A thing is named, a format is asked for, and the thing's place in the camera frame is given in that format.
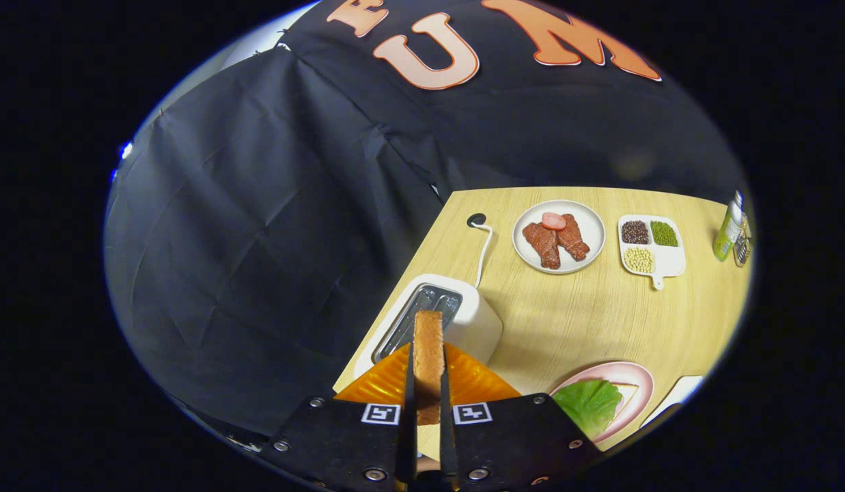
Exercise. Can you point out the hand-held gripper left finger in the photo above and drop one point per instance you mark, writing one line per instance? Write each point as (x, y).
(410, 437)

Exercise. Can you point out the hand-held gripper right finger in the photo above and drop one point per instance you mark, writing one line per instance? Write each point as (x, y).
(448, 437)

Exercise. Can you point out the toasted bread slice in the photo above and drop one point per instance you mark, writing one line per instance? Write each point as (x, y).
(429, 355)

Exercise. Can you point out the green lettuce leaf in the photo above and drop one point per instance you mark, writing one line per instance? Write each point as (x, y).
(589, 406)

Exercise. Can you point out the white toaster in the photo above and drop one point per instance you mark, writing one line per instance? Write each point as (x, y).
(480, 328)

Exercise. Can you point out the white bread slice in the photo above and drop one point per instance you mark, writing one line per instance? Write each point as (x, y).
(627, 391)

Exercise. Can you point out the pink plate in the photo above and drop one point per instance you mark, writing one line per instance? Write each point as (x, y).
(637, 383)

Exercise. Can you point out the brown grilled meat piece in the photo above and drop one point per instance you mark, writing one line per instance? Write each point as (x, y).
(544, 244)
(574, 238)

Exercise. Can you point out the white oval dish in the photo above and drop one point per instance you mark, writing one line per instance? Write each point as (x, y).
(678, 393)

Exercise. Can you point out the red sausage slice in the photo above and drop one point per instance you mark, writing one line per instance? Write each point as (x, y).
(553, 220)

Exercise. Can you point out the black backdrop cloth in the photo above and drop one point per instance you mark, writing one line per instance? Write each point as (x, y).
(258, 239)

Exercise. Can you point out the grey round plate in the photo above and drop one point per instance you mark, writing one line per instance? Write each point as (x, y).
(589, 225)

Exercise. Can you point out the pile of soybeans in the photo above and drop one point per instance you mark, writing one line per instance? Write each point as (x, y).
(639, 260)

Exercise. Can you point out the pile of red beans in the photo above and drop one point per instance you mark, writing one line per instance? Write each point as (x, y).
(634, 232)

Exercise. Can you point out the white divided dish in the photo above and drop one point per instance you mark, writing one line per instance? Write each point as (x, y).
(668, 261)

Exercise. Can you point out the pile of green beans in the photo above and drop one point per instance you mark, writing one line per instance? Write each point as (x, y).
(664, 234)

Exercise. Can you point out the green and silver bottle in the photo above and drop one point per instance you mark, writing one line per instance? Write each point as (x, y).
(726, 236)

